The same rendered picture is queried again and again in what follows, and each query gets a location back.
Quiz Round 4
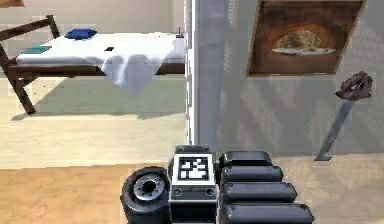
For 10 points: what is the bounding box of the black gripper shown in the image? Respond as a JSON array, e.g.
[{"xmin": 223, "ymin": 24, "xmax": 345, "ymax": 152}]
[{"xmin": 120, "ymin": 166, "xmax": 172, "ymax": 224}]

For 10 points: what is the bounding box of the dark wooden bed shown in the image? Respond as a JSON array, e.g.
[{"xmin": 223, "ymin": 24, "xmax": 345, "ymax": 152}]
[{"xmin": 0, "ymin": 14, "xmax": 186, "ymax": 116}]

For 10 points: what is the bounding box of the blue pillow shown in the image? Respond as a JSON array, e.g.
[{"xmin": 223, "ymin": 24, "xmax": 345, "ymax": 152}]
[{"xmin": 64, "ymin": 28, "xmax": 98, "ymax": 41}]

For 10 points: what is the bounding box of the framed food picture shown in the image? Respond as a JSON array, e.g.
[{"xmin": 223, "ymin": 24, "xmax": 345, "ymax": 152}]
[{"xmin": 246, "ymin": 0, "xmax": 366, "ymax": 77}]

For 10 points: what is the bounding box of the brown framed picture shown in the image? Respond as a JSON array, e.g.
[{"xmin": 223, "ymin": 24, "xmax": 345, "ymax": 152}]
[{"xmin": 0, "ymin": 0, "xmax": 25, "ymax": 8}]

